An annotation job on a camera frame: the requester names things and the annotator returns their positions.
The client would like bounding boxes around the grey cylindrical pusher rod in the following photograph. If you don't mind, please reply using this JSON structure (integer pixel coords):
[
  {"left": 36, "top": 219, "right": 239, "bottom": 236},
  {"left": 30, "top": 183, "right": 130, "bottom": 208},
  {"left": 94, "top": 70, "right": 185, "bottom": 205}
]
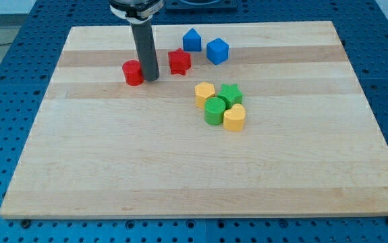
[{"left": 131, "top": 20, "right": 160, "bottom": 82}]

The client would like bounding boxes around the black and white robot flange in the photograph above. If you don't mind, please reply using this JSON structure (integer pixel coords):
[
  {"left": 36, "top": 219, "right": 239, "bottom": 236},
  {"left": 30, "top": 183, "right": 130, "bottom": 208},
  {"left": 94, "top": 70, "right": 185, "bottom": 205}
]
[{"left": 109, "top": 0, "right": 164, "bottom": 22}]

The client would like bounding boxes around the red cylinder block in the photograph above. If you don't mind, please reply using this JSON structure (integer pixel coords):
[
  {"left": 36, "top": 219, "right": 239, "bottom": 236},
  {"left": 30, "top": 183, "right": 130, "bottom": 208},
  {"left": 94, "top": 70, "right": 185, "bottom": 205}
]
[{"left": 121, "top": 60, "right": 144, "bottom": 86}]

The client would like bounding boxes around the red star block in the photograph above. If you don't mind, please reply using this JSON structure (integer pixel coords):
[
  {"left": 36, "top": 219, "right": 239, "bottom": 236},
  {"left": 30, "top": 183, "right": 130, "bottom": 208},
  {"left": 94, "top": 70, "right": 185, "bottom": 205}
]
[{"left": 168, "top": 48, "right": 192, "bottom": 76}]

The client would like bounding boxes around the blue pentagon block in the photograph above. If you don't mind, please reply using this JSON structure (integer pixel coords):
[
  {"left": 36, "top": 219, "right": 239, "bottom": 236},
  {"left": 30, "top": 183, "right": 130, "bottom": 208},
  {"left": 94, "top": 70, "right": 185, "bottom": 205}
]
[{"left": 182, "top": 28, "right": 202, "bottom": 52}]

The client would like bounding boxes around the blue cube block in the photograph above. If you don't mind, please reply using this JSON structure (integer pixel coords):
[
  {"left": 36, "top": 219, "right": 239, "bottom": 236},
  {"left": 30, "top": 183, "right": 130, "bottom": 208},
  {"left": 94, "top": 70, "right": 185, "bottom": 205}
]
[{"left": 206, "top": 38, "right": 229, "bottom": 65}]

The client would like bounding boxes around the yellow hexagon block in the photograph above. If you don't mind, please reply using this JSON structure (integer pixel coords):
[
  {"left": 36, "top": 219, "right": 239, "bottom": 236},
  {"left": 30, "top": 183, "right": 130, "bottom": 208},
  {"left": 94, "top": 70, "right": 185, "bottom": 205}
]
[{"left": 194, "top": 82, "right": 216, "bottom": 109}]

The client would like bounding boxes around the green cylinder block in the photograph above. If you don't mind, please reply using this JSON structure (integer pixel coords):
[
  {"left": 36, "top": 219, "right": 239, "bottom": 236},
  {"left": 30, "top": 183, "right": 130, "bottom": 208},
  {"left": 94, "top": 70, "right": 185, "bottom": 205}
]
[{"left": 204, "top": 97, "right": 226, "bottom": 126}]

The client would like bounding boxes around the green star block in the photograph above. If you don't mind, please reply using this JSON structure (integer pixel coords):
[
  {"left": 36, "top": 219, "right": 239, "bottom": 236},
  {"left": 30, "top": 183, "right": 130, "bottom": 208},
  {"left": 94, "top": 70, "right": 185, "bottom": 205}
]
[{"left": 217, "top": 84, "right": 243, "bottom": 109}]

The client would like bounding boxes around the yellow heart block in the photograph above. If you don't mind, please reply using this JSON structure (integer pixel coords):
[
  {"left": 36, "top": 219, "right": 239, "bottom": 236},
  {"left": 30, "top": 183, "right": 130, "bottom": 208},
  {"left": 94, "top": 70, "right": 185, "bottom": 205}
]
[{"left": 223, "top": 103, "right": 246, "bottom": 132}]

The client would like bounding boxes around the wooden board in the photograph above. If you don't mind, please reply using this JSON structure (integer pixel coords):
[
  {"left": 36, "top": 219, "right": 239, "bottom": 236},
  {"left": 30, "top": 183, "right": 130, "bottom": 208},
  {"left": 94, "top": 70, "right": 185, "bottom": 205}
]
[{"left": 0, "top": 21, "right": 388, "bottom": 219}]

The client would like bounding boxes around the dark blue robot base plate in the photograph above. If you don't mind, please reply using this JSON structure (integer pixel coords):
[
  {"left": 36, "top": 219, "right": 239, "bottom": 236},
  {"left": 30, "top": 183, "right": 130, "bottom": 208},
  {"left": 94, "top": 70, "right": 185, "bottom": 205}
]
[{"left": 165, "top": 0, "right": 239, "bottom": 11}]

